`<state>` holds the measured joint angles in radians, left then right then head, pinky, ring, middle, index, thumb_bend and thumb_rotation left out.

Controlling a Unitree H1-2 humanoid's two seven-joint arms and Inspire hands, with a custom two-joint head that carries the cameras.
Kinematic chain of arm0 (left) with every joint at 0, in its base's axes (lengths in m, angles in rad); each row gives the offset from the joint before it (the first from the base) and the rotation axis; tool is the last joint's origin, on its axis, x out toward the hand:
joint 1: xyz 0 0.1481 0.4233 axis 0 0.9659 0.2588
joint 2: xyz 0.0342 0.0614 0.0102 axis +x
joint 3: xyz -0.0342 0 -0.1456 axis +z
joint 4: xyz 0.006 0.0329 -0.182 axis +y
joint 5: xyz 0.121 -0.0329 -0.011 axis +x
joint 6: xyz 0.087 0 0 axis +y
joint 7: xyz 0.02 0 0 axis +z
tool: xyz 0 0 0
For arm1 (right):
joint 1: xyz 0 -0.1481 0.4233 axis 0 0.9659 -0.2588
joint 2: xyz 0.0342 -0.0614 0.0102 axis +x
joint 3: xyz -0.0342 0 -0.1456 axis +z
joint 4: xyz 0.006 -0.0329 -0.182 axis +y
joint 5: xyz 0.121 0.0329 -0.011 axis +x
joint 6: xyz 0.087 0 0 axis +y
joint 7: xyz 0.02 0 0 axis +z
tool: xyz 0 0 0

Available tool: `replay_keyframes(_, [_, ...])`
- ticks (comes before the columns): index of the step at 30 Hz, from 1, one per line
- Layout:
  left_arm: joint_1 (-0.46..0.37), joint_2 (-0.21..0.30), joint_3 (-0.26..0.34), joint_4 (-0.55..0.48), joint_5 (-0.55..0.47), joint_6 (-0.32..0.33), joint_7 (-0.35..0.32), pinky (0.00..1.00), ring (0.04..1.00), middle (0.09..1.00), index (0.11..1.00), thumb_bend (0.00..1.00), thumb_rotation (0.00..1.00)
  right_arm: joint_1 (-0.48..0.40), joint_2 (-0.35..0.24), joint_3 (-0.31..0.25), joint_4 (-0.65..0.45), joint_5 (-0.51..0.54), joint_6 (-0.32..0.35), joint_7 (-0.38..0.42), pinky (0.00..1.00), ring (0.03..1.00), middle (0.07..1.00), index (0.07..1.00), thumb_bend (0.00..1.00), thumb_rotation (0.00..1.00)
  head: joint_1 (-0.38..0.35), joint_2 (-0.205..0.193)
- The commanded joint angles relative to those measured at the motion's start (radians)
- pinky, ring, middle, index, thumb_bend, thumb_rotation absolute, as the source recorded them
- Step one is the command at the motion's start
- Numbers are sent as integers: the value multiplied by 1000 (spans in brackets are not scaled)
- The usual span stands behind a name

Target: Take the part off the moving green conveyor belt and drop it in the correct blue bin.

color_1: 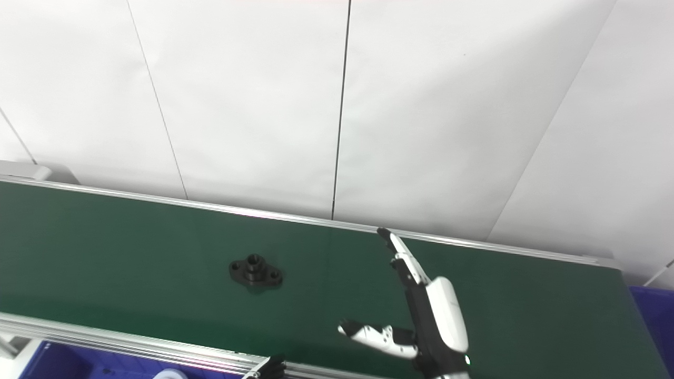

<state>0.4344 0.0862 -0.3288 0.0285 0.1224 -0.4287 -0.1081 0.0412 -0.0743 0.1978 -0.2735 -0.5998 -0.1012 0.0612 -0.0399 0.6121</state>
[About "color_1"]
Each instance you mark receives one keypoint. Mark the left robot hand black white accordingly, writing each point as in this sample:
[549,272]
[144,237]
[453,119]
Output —
[273,368]

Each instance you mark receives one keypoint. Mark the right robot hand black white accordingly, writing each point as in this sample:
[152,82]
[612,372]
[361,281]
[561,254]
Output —
[439,326]

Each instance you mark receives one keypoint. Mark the black flanged metal part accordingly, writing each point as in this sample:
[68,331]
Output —
[255,273]

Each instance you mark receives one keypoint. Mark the white plastic part with hole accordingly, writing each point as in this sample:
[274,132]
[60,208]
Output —
[171,375]

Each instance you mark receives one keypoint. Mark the green conveyor belt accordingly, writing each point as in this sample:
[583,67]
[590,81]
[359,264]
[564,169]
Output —
[131,252]

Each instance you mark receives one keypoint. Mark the blue plastic bin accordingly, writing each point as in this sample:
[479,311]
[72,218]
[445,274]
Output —
[63,363]
[658,326]

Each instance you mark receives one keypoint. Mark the white conveyor end cover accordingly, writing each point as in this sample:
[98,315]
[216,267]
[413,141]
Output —
[26,169]

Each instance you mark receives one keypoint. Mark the thin dark rod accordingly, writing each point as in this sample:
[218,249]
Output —
[666,266]

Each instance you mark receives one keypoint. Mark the silver conveyor support bracket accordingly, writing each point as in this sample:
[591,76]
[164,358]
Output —
[6,347]

